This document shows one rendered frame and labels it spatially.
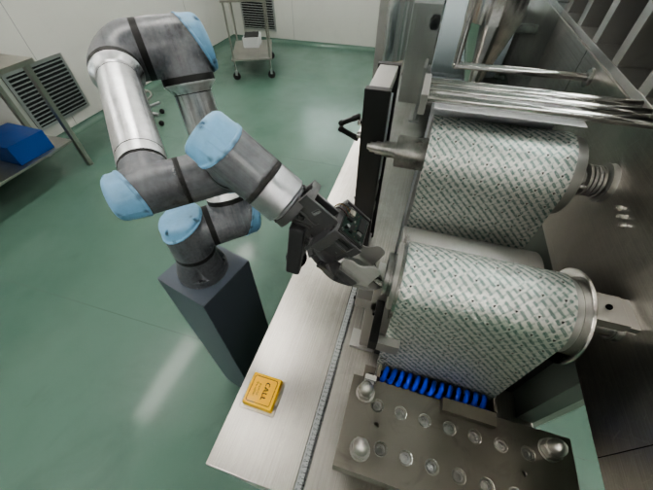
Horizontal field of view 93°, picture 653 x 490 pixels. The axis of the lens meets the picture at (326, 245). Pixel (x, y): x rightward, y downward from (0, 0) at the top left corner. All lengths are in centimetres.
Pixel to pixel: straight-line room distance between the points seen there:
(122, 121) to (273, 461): 70
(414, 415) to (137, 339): 173
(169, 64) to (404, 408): 85
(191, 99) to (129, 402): 156
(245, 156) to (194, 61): 43
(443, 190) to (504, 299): 23
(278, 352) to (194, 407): 105
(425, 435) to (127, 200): 63
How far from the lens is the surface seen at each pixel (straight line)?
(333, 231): 42
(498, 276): 51
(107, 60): 78
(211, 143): 43
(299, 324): 88
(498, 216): 67
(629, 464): 62
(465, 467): 69
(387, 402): 68
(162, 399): 192
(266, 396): 79
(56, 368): 230
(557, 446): 72
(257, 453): 80
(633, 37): 91
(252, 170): 42
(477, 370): 65
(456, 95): 62
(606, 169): 74
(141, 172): 53
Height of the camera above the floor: 168
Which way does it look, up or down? 48 degrees down
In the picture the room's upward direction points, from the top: straight up
